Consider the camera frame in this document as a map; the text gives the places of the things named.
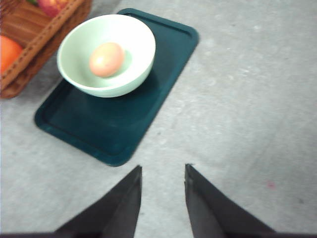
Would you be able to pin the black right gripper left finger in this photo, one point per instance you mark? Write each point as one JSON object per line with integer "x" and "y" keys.
{"x": 114, "y": 214}

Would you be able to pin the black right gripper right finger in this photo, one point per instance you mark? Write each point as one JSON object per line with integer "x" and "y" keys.
{"x": 214, "y": 215}

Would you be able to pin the brown egg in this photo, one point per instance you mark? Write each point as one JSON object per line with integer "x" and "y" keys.
{"x": 106, "y": 59}

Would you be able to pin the light green ceramic bowl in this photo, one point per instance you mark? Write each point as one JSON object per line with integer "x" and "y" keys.
{"x": 132, "y": 34}

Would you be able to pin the brown wicker basket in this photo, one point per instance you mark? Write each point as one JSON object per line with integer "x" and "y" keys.
{"x": 37, "y": 33}

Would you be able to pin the dark teal rectangular tray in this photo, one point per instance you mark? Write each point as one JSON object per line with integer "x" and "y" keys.
{"x": 114, "y": 129}

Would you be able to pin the orange tangerine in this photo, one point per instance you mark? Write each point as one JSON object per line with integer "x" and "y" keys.
{"x": 9, "y": 50}

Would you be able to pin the red yellow apple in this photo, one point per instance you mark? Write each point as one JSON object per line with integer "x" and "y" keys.
{"x": 52, "y": 7}

